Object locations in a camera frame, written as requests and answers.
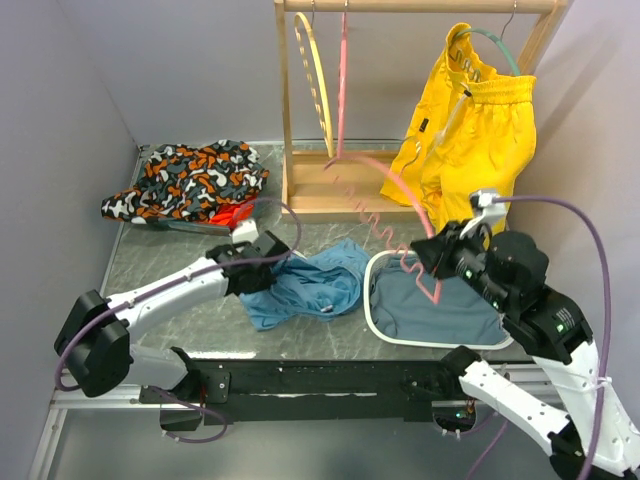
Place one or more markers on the light blue shorts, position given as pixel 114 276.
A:
pixel 324 286

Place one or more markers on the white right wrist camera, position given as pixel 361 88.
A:
pixel 487 211

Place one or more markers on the yellow hanger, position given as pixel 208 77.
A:
pixel 314 72

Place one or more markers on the wooden clothes rack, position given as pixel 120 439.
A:
pixel 319 196

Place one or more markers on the pink hanger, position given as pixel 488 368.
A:
pixel 343 64
pixel 410 200

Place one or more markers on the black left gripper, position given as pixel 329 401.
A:
pixel 267 280

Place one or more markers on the yellow shorts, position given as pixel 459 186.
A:
pixel 472 129

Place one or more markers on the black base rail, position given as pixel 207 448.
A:
pixel 293 390

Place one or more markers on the grey-blue cloth in basket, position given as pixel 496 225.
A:
pixel 430 315

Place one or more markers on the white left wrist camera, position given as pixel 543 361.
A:
pixel 245 231

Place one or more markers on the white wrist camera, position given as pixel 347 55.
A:
pixel 487 211
pixel 245 231

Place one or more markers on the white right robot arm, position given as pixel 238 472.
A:
pixel 593 429

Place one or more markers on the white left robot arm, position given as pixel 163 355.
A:
pixel 98 341

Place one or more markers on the grey bin with red cloth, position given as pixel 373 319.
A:
pixel 222 223

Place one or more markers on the orange black patterned shorts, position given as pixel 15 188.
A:
pixel 187 183

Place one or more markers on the green hanger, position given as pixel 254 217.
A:
pixel 497 41

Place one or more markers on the white perforated laundry basket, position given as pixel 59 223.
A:
pixel 390 320

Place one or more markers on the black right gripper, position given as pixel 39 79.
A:
pixel 450 240

